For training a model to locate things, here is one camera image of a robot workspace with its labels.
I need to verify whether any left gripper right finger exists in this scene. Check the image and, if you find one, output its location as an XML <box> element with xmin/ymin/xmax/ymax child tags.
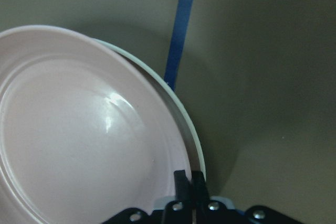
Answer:
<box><xmin>191</xmin><ymin>171</ymin><xmax>230</xmax><ymax>223</ymax></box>

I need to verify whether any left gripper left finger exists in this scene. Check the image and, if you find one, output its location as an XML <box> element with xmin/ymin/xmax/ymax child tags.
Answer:
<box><xmin>173</xmin><ymin>170</ymin><xmax>194</xmax><ymax>223</ymax></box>

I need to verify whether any pink plate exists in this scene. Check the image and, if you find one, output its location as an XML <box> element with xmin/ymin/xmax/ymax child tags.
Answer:
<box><xmin>1</xmin><ymin>26</ymin><xmax>191</xmax><ymax>223</ymax></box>

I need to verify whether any cream white plate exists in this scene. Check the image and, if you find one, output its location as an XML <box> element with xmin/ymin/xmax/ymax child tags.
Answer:
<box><xmin>96</xmin><ymin>39</ymin><xmax>207</xmax><ymax>179</ymax></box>

